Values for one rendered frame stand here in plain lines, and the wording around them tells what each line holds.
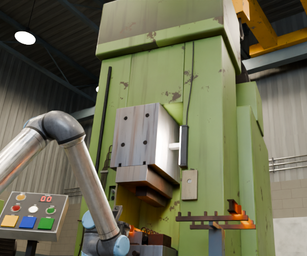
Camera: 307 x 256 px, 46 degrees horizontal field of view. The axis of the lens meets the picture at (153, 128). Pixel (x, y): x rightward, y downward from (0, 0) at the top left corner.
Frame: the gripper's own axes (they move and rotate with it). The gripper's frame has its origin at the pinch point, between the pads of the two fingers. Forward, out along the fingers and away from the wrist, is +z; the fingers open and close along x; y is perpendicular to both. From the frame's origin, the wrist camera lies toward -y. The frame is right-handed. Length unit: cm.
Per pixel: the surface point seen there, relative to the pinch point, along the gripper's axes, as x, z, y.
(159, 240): 17.9, 3.0, 6.0
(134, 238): 3.2, 3.0, 5.3
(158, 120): 13, 4, -64
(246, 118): 55, 61, -86
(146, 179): 7.4, 3.1, -27.2
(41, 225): -45.3, -14.9, 1.2
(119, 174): -10.3, 3.1, -30.9
